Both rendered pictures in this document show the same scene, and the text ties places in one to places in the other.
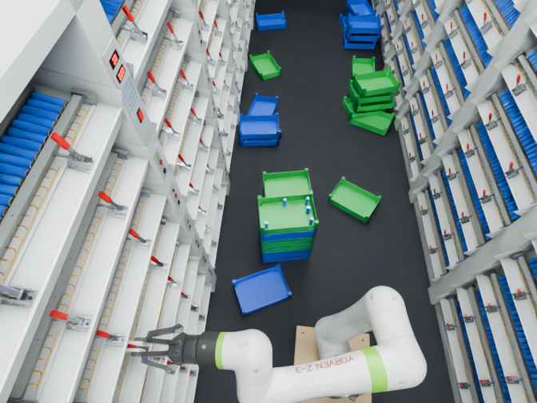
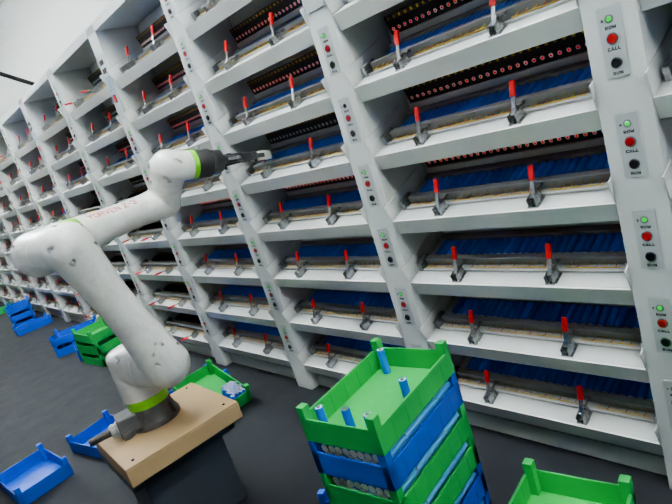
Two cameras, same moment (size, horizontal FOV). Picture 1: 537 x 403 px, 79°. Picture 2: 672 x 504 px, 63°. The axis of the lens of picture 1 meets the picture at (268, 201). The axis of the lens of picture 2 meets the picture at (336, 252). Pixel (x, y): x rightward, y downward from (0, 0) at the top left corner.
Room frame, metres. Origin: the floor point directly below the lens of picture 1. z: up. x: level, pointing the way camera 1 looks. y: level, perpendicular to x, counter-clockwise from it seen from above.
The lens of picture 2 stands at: (1.67, -0.83, 1.01)
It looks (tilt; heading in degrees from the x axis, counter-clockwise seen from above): 14 degrees down; 137
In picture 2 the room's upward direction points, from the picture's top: 18 degrees counter-clockwise
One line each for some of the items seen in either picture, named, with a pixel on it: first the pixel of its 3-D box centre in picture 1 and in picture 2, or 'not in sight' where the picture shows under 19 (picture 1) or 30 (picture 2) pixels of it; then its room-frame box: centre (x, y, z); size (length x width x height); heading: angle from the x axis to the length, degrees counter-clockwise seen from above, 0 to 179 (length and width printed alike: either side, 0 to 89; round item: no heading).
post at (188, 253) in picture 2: not in sight; (178, 201); (-0.74, 0.54, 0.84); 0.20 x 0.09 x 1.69; 86
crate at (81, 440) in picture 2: not in sight; (107, 433); (-0.71, -0.20, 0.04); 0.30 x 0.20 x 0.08; 9
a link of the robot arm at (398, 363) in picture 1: (393, 364); (48, 249); (0.10, -0.35, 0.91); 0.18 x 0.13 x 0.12; 98
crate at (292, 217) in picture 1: (287, 212); (378, 388); (0.89, -0.10, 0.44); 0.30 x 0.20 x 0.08; 95
